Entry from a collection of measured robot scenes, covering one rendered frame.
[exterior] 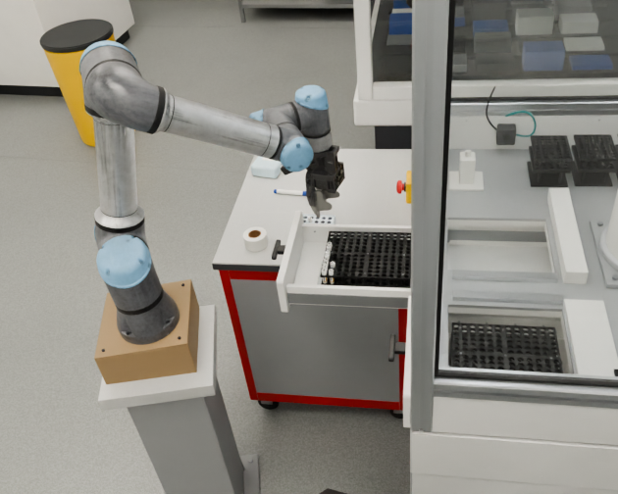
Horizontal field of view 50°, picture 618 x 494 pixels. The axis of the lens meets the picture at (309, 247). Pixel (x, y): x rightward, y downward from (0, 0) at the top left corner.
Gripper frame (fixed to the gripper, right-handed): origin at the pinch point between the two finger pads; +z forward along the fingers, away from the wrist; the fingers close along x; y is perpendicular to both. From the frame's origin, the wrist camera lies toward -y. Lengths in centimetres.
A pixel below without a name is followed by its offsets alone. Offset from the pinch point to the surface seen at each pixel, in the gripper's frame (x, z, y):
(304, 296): -25.8, 7.5, 6.0
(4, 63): 173, 59, -311
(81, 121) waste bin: 131, 70, -215
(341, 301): -23.5, 8.9, 14.9
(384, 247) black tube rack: -6.1, 4.3, 20.4
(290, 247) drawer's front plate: -16.1, 0.9, -1.2
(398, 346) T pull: -38, 4, 34
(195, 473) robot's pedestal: -54, 60, -23
